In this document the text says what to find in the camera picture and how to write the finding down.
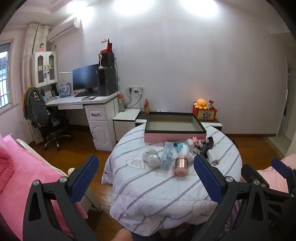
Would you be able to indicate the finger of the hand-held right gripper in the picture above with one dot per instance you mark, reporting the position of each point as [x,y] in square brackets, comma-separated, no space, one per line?
[251,172]
[281,166]

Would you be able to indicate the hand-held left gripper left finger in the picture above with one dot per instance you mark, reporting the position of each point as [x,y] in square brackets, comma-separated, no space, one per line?
[85,178]

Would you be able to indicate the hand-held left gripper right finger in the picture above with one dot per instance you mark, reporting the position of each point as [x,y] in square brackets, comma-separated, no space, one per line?
[208,178]

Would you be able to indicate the small white box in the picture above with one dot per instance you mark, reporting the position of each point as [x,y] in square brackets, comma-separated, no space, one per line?
[215,155]

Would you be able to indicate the rose gold tumbler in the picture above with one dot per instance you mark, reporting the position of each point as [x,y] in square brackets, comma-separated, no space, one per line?
[181,165]

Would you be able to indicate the black remote control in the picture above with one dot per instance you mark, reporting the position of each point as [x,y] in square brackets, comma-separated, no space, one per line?
[206,147]

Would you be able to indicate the white plug-in device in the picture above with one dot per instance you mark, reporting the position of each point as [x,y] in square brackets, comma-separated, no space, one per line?
[185,153]

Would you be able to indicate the clear plastic packet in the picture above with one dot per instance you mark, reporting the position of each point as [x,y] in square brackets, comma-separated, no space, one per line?
[167,155]

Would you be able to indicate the white round ball lamp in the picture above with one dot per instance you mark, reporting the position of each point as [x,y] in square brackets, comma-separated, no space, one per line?
[153,161]

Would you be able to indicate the pink storage box black rim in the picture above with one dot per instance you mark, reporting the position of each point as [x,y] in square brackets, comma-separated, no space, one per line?
[161,138]

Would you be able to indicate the light pink bedding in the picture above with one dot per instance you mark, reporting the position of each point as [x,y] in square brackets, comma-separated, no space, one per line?
[274,178]

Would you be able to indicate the pile of pink hair clips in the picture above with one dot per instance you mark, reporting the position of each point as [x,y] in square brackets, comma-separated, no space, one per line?
[196,141]

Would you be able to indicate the teal round dome toy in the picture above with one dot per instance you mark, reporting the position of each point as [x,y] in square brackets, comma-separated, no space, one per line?
[178,147]

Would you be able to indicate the white desk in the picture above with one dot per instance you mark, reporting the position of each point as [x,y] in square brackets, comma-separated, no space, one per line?
[101,129]

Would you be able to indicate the white door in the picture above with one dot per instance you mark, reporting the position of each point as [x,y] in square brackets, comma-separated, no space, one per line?
[290,115]

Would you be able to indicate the black office chair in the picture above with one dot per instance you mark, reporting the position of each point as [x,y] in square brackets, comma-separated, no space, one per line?
[55,129]

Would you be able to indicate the round table with striped cloth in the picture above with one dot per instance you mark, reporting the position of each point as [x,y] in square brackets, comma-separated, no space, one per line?
[150,192]

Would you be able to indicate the red printed box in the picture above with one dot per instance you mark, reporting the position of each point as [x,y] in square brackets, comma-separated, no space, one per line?
[204,114]

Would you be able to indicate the white nightstand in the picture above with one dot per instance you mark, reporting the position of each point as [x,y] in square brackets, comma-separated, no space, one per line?
[124,125]

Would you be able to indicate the person's knee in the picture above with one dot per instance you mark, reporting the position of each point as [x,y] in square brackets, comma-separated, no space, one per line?
[123,235]

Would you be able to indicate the pink fleece blanket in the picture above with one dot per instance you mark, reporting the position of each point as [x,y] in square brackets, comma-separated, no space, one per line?
[16,171]

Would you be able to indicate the orange octopus plush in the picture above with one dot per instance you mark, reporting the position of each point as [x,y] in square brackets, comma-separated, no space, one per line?
[200,103]

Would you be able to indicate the bottle with orange cap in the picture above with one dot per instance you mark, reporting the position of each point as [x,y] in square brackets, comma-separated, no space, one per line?
[121,104]

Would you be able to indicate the black keyboard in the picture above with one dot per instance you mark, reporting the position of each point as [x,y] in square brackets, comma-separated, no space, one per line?
[83,94]

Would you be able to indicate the grey jacket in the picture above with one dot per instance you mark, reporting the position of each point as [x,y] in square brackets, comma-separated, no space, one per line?
[35,106]

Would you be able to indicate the blue packaged box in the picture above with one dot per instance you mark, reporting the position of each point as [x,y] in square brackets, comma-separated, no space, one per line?
[64,90]

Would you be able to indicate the small brown figurine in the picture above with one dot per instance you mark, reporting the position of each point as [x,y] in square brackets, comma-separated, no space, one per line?
[146,106]

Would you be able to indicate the black computer tower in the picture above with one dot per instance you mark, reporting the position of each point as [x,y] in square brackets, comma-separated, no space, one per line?
[107,82]

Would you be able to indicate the black computer monitor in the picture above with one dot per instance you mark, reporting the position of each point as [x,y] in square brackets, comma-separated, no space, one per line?
[85,77]

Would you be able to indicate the white glass-door cabinet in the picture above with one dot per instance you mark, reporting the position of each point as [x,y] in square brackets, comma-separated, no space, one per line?
[44,69]

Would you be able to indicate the black speaker box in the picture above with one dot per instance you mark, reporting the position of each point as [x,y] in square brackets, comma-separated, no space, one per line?
[107,60]

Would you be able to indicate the window with bars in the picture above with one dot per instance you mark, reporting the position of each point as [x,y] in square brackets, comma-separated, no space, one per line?
[4,74]

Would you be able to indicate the red ornament stand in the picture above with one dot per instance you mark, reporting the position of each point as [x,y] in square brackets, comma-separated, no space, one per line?
[108,47]

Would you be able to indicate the cream curtain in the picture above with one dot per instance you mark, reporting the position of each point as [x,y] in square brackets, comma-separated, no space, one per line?
[29,58]

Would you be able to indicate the small doll figure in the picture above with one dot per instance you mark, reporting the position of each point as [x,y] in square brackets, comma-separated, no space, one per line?
[42,47]

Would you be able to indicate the white air conditioner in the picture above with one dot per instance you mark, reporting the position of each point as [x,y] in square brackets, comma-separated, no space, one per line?
[64,29]

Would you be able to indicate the white bed frame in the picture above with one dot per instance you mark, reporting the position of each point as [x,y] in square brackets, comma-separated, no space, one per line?
[92,204]

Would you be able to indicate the white wall socket strip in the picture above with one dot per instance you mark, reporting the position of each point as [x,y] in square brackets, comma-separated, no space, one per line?
[136,89]

